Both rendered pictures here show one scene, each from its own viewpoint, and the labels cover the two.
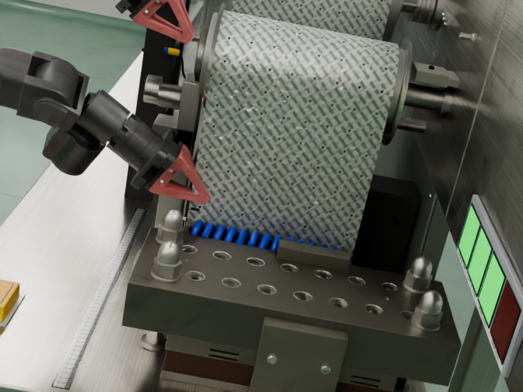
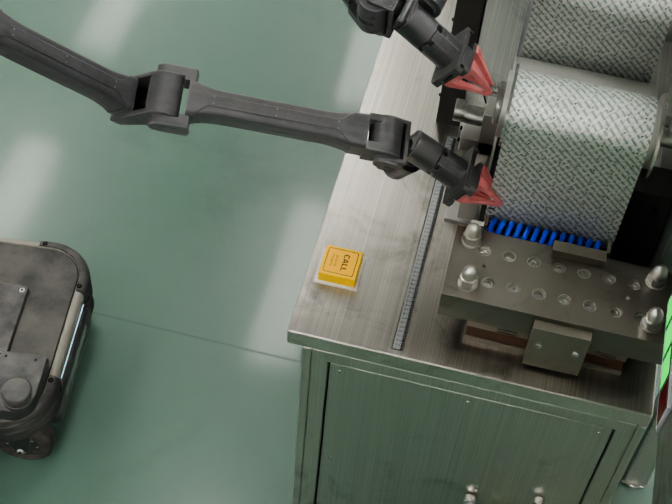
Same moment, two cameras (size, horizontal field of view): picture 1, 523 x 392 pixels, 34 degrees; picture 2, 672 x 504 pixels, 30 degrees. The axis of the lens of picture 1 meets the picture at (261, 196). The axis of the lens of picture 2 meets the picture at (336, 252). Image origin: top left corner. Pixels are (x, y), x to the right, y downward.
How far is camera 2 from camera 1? 1.30 m
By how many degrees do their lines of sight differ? 31
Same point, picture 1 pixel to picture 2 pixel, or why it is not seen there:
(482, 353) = not seen: outside the picture
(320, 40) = (591, 110)
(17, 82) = (361, 146)
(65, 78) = (394, 136)
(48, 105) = (383, 162)
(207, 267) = (497, 271)
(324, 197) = (591, 210)
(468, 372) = not seen: outside the picture
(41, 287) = (377, 247)
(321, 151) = (588, 183)
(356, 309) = (602, 311)
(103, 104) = (422, 149)
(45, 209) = not seen: hidden behind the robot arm
